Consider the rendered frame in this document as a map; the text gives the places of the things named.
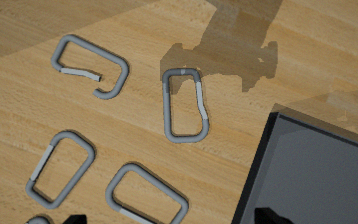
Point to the grey tray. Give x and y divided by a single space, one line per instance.
309 175

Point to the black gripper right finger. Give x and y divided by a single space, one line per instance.
266 215

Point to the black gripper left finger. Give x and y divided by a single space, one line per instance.
76 219

